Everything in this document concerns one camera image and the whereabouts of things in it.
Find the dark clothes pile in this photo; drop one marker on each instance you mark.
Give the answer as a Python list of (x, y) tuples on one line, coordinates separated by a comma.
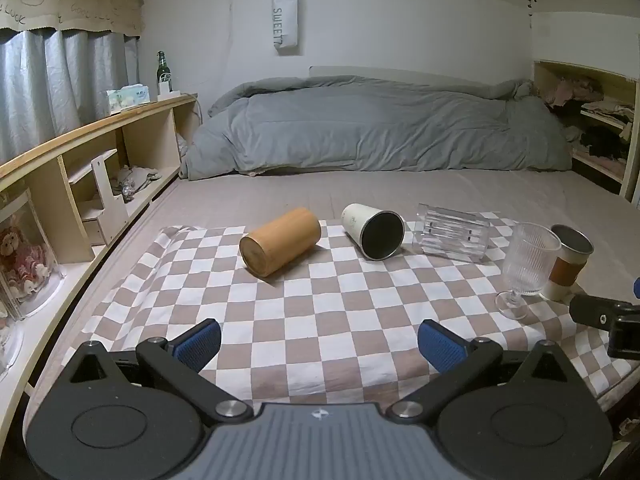
[(597, 141)]

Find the clear square plastic cup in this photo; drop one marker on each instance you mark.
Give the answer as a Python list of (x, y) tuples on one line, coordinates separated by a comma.
[(450, 232)]

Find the wall hook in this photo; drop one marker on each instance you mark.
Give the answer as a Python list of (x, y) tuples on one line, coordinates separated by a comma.
[(531, 1)]

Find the wooden clothes shelf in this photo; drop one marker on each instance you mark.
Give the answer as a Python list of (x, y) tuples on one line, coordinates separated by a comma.
[(607, 160)]

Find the green glass bottle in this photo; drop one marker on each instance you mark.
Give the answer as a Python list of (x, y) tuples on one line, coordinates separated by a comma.
[(162, 67)]

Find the white box holder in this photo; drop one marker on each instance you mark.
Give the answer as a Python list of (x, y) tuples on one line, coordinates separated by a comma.
[(170, 94)]

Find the clear dome cover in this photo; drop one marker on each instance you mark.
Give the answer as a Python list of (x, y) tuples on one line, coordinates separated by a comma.
[(9, 350)]

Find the grey duvet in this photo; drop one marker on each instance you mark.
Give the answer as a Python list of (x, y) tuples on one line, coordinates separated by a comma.
[(380, 130)]

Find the ribbed glass goblet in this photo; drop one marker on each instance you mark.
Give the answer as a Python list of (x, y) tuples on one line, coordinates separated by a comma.
[(532, 260)]

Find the beige cloth bundle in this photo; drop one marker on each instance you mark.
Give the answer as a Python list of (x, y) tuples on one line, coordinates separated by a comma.
[(137, 177)]

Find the beige folded clothes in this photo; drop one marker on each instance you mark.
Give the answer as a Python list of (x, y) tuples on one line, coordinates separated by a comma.
[(607, 110)]

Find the white cup brown sleeve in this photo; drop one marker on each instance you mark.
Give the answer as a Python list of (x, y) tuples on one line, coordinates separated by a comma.
[(567, 270)]

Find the grey curtain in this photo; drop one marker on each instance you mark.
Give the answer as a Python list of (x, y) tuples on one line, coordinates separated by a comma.
[(60, 85)]

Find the white headboard panel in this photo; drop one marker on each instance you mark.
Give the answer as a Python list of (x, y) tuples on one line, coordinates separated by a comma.
[(400, 72)]

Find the white cup dark inside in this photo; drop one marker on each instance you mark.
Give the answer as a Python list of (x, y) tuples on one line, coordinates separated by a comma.
[(367, 232)]

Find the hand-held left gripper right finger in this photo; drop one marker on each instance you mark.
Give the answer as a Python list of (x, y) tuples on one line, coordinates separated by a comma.
[(441, 345)]

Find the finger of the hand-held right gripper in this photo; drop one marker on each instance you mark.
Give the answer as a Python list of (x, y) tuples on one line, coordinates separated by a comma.
[(597, 312)]

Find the brown white checkered cloth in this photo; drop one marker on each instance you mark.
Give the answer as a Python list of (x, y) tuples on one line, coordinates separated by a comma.
[(325, 330)]

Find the doll in pink dress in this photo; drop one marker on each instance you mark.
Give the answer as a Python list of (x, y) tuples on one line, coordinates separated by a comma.
[(20, 260)]

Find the white hanging fabric bag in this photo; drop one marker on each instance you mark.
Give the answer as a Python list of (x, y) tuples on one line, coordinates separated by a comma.
[(286, 20)]

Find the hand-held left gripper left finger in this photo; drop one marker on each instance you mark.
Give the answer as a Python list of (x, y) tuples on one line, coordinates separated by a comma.
[(199, 344)]

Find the plush toy in clear case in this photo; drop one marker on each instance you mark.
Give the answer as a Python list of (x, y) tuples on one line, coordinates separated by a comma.
[(30, 260)]

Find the tissue pack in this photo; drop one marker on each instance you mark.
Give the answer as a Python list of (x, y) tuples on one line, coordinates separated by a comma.
[(127, 97)]

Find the bamboo cylinder cup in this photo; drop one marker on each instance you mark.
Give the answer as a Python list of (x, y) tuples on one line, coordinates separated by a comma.
[(282, 242)]

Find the long wooden bedside shelf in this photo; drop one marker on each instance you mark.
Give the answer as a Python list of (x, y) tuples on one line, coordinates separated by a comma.
[(50, 185)]

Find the pink clothes pile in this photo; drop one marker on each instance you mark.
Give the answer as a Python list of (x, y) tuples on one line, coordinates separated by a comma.
[(572, 91)]

